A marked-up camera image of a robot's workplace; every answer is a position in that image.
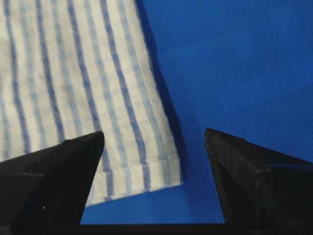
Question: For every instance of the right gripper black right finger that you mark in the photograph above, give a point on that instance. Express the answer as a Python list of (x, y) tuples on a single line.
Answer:
[(259, 189)]

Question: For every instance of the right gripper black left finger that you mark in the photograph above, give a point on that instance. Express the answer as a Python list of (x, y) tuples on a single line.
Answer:
[(48, 188)]

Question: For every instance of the white blue-striped towel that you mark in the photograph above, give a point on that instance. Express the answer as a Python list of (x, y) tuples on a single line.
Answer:
[(72, 67)]

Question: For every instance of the blue table cloth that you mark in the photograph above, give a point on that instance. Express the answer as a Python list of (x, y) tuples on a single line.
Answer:
[(244, 67)]

